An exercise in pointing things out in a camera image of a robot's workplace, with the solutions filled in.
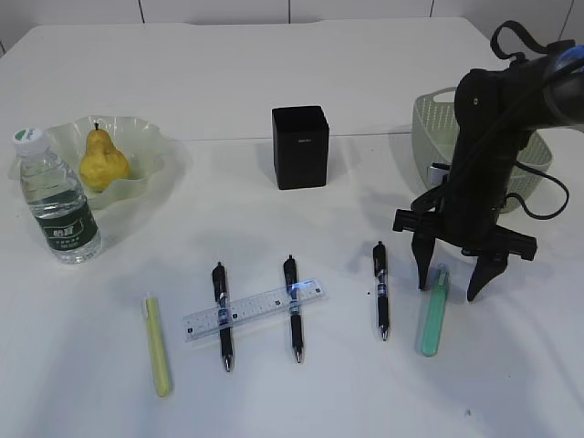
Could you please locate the transparent plastic ruler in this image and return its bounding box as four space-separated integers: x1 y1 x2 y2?
182 278 328 342

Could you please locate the yellow pen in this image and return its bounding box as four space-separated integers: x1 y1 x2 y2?
142 295 172 398

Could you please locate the green plastic woven basket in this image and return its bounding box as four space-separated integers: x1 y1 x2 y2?
412 87 553 190

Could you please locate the yellow pear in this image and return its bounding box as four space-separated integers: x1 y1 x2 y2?
79 122 131 193

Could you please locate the clear water bottle green label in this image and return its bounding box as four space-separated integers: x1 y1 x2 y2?
12 128 101 265

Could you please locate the left black gel pen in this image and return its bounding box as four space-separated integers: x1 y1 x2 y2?
212 262 234 372

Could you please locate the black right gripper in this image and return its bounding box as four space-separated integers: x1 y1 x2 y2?
392 182 537 302

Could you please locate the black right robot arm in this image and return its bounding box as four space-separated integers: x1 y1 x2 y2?
393 20 583 300

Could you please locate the black gel pen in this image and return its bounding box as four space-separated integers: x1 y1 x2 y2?
283 255 304 363
212 262 234 372
372 241 390 341

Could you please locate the mint green pen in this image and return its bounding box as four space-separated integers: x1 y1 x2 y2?
415 264 450 358

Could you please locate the green wavy glass plate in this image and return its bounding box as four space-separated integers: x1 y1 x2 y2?
8 115 168 212

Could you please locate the right black gel pen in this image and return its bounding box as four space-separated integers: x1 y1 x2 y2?
372 241 390 341

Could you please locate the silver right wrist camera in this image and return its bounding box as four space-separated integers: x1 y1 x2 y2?
427 162 451 188

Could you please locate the middle black gel pen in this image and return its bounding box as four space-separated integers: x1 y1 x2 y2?
283 255 304 363

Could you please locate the black square pen holder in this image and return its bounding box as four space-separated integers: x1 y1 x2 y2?
272 106 329 190

